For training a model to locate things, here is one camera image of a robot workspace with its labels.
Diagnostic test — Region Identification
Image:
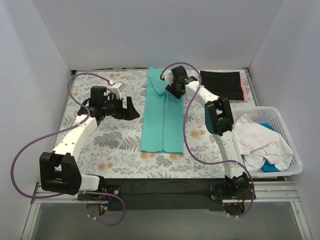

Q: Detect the aluminium front rail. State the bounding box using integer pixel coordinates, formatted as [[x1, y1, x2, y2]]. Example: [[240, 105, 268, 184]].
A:
[[31, 181, 301, 205]]

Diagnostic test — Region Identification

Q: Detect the blue t shirt in basket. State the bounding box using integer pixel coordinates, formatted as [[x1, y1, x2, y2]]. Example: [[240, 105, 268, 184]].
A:
[[260, 123, 280, 173]]

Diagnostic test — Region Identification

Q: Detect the floral table cloth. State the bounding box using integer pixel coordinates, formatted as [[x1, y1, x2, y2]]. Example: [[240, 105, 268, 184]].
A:
[[61, 70, 225, 178]]

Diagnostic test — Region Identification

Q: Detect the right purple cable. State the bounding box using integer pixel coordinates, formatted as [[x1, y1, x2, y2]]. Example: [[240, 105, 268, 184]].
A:
[[159, 62, 256, 222]]

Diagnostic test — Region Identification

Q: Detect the folded pink t shirt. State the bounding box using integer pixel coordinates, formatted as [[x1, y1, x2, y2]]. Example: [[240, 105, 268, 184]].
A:
[[239, 72, 248, 102]]

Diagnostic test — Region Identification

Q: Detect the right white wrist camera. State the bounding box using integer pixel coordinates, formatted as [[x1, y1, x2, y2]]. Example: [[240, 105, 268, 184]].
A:
[[160, 70, 174, 85]]

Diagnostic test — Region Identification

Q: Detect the folded black t shirt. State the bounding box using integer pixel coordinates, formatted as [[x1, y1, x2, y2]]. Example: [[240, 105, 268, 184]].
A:
[[200, 70, 248, 102]]

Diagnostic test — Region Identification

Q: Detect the white t shirt in basket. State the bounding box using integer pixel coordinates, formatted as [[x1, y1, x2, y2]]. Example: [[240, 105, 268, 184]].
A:
[[234, 114, 294, 173]]

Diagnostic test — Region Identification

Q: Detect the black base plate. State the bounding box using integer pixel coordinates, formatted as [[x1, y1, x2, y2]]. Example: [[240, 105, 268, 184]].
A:
[[76, 178, 257, 212]]

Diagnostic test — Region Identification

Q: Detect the purple cable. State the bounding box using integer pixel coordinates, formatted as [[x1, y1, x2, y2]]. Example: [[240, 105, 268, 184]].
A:
[[159, 62, 256, 222], [11, 72, 126, 227]]

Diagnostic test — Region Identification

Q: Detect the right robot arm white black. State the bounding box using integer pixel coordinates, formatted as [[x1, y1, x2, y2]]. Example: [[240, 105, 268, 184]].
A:
[[160, 65, 252, 198]]

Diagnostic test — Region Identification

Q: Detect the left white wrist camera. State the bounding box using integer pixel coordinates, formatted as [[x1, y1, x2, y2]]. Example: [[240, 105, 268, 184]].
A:
[[109, 82, 126, 100]]

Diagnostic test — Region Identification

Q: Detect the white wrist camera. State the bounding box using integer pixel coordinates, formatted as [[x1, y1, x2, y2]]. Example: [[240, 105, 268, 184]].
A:
[[160, 70, 174, 85], [109, 82, 126, 100]]

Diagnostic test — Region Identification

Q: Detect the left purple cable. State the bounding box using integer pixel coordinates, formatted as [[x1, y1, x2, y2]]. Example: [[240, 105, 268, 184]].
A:
[[11, 72, 126, 227]]

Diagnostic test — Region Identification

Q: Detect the teal t shirt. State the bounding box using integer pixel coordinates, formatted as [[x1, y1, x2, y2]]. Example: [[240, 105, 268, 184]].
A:
[[140, 67, 184, 154]]

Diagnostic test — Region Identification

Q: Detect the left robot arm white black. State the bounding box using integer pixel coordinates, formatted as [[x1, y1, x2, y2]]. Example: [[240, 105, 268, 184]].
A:
[[39, 82, 140, 195]]

